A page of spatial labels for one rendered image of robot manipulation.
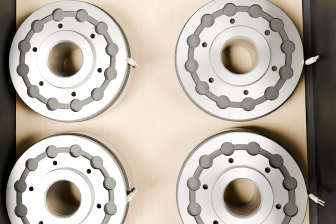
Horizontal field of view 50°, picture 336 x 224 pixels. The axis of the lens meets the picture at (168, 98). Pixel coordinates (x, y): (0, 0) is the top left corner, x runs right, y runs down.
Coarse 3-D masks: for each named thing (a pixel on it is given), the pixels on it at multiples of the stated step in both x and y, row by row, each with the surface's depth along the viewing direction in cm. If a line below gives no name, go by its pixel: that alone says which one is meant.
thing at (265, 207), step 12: (228, 168) 28; (240, 168) 28; (252, 168) 28; (216, 180) 28; (228, 180) 28; (252, 180) 28; (264, 180) 28; (216, 192) 28; (264, 192) 28; (216, 204) 28; (264, 204) 27; (228, 216) 28; (240, 216) 28; (252, 216) 27; (264, 216) 27
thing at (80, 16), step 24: (72, 0) 30; (24, 24) 30; (48, 24) 30; (72, 24) 30; (96, 24) 30; (24, 48) 30; (96, 48) 30; (120, 48) 29; (24, 72) 30; (96, 72) 29; (120, 72) 29; (24, 96) 30; (48, 96) 30; (72, 96) 30; (96, 96) 30
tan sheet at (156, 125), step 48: (48, 0) 33; (96, 0) 33; (144, 0) 33; (192, 0) 32; (288, 0) 32; (144, 48) 32; (240, 48) 32; (144, 96) 32; (144, 144) 32; (192, 144) 32; (288, 144) 31; (144, 192) 32; (240, 192) 31
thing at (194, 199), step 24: (216, 144) 28; (240, 144) 29; (264, 144) 28; (192, 168) 29; (216, 168) 28; (264, 168) 28; (288, 168) 28; (192, 192) 29; (288, 192) 28; (192, 216) 28; (216, 216) 28; (288, 216) 28
